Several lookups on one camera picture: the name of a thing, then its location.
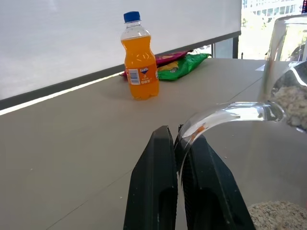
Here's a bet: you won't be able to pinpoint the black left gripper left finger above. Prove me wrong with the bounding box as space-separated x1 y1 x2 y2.
123 125 178 230

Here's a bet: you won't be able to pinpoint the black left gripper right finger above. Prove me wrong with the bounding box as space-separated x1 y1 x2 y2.
174 124 256 230

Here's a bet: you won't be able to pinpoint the clear glass mug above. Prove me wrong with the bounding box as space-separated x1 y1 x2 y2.
177 13 307 230

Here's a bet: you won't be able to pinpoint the oatmeal flakes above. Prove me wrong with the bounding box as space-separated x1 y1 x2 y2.
247 85 307 230

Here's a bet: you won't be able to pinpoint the orange soda bottle blue cap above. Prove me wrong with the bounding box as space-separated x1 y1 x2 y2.
120 11 160 101

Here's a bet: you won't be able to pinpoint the green snack bag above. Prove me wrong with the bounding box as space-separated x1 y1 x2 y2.
157 53 212 81

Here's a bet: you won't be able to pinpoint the magenta snack bag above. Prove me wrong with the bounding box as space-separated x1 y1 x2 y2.
119 49 194 77

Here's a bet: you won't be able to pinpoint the white roller blind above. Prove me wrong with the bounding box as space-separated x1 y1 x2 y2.
0 0 242 111

